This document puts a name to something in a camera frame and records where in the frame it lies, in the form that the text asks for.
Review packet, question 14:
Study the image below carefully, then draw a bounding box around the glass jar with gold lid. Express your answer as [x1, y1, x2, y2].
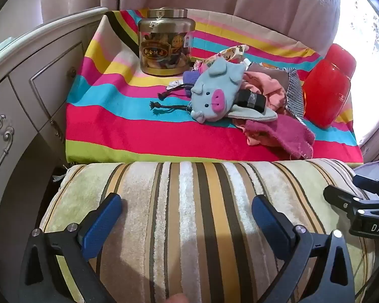
[138, 8, 196, 77]

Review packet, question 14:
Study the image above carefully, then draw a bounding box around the white carved dresser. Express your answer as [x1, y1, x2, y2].
[0, 6, 109, 291]

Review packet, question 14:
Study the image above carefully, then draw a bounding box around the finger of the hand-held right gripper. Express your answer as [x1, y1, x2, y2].
[353, 173, 379, 200]
[323, 185, 379, 216]

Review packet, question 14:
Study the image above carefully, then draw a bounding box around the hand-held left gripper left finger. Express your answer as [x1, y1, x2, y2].
[18, 192, 124, 303]

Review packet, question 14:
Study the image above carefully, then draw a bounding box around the red thermos bottle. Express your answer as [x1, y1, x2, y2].
[301, 43, 357, 129]

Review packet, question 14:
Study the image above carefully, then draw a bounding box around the grey pig plush pouch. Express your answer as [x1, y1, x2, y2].
[150, 57, 278, 124]

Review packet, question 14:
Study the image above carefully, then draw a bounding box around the mauve cloth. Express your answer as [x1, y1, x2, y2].
[248, 62, 291, 86]

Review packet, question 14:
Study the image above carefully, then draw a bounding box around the purple knit sock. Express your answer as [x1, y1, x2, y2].
[182, 69, 203, 97]

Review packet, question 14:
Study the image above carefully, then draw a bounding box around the white lace sheer curtain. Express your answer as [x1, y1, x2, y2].
[335, 0, 379, 146]

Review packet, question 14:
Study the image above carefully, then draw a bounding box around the brown striped towel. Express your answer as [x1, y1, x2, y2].
[39, 159, 376, 303]

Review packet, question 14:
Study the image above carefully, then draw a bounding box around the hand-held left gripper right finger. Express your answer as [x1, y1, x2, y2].
[251, 195, 356, 303]

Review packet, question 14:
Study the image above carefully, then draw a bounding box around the colourful striped cloth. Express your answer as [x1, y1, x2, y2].
[65, 9, 364, 166]

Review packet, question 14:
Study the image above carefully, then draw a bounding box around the purple storage box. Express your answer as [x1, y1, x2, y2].
[355, 161, 379, 177]

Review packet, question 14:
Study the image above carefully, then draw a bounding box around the black strap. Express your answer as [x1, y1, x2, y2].
[235, 89, 266, 114]

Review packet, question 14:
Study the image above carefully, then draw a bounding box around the salmon cloth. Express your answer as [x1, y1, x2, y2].
[245, 123, 272, 146]

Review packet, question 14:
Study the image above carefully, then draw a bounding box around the black white checkered cloth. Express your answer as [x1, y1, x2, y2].
[284, 68, 305, 122]

